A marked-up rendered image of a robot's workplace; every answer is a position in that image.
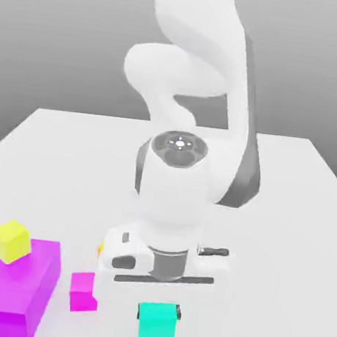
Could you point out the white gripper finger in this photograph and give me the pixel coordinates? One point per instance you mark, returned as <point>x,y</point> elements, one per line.
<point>138,312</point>
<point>178,312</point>

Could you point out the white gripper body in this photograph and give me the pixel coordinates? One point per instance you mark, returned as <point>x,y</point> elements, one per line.
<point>201,291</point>

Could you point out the small teal cube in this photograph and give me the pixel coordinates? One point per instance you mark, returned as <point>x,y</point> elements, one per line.
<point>156,323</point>

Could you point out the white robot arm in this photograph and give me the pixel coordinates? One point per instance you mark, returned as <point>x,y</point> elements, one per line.
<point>169,210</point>

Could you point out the small pink cube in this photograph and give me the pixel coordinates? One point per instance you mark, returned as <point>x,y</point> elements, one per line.
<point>81,297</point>

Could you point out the small orange cube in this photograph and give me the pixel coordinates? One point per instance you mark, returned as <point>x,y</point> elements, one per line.
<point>99,249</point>

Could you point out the small yellow cube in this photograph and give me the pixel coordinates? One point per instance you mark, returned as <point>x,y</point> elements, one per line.
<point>9,242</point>

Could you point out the large magenta box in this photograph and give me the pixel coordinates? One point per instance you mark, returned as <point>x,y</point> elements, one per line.
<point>1,291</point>

